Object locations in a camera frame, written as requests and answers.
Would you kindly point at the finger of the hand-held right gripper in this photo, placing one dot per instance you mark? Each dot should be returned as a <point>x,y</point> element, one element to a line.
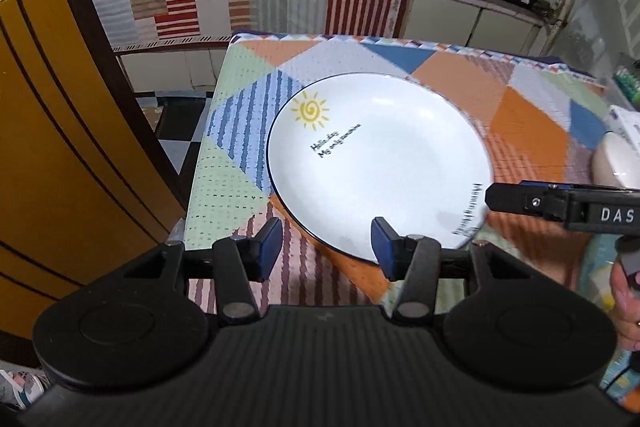
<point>520,199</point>

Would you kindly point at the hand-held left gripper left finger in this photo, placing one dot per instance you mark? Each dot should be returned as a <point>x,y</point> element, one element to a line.
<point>270,247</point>

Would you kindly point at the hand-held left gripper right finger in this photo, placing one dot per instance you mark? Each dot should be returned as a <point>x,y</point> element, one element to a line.
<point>384,247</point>

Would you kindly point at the white plate with sun print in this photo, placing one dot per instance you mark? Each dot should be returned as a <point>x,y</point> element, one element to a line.
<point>390,157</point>

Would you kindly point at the person's right hand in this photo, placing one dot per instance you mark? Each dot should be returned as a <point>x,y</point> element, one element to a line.
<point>625,302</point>

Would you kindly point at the white round container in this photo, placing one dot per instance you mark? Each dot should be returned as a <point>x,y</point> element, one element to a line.
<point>617,159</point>

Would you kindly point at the colourful geometric tablecloth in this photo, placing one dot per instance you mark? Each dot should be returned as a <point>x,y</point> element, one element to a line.
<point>530,117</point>

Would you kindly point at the white cabinet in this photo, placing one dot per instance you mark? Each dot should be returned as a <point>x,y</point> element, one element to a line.
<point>475,19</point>

